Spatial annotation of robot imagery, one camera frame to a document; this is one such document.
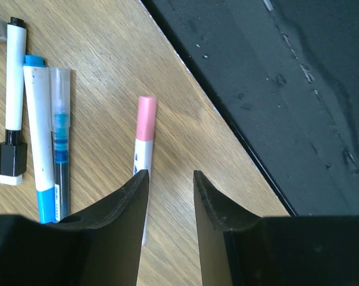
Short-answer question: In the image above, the white marker with blue cap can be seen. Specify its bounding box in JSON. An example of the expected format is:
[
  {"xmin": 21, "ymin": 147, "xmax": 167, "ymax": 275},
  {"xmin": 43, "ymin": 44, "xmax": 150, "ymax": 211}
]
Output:
[{"xmin": 23, "ymin": 55, "xmax": 55, "ymax": 223}]

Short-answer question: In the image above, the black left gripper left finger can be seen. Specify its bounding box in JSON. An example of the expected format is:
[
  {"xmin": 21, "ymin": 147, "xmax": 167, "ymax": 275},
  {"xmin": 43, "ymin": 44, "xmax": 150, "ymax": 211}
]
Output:
[{"xmin": 0, "ymin": 170, "xmax": 149, "ymax": 285}]

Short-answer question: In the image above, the white marker with black cap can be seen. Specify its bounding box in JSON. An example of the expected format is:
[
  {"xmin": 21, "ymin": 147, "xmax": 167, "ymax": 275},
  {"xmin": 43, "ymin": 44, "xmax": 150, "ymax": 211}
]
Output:
[{"xmin": 0, "ymin": 17, "xmax": 27, "ymax": 186}]

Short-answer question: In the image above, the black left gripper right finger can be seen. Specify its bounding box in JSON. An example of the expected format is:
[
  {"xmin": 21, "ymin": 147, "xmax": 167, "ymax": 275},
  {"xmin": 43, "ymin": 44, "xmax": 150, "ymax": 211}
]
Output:
[{"xmin": 193, "ymin": 170, "xmax": 359, "ymax": 285}]

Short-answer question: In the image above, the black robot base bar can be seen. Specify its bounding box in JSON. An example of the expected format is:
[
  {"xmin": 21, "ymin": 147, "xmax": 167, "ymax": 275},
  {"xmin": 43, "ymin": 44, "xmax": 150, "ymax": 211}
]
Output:
[{"xmin": 144, "ymin": 1, "xmax": 359, "ymax": 215}]

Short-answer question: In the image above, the clear blue ink pen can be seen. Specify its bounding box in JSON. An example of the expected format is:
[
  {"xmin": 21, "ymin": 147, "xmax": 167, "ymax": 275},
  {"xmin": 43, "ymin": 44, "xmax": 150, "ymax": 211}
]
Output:
[{"xmin": 49, "ymin": 67, "xmax": 70, "ymax": 222}]

